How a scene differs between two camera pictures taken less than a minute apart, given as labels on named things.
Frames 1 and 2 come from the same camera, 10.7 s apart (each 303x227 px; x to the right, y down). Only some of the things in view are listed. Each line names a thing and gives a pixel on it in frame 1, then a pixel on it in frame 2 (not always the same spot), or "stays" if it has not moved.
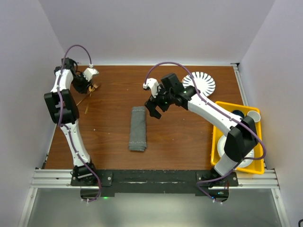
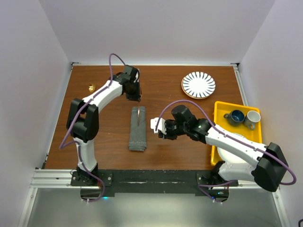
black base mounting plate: x=94 y=183 stays
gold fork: x=95 y=85 -> x=138 y=110
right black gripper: x=152 y=103 -> x=167 y=136
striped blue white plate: x=205 y=83 stays
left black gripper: x=84 y=88 -> x=135 y=97
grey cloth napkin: x=138 y=136 stays
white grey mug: x=253 y=114 stays
